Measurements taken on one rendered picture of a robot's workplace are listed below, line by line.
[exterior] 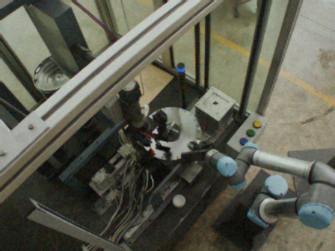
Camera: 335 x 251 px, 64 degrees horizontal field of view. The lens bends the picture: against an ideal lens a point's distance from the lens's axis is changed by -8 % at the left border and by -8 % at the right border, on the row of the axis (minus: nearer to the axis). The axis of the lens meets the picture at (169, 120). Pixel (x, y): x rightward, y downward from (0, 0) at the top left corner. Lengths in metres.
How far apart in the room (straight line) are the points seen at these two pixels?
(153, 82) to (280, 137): 1.31
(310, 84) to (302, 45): 0.57
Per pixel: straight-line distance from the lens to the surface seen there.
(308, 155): 2.73
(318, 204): 1.11
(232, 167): 1.22
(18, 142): 0.41
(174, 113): 1.66
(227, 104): 1.76
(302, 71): 3.28
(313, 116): 2.97
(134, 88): 1.04
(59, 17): 1.14
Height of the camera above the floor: 2.36
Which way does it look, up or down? 59 degrees down
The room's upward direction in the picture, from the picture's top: 10 degrees counter-clockwise
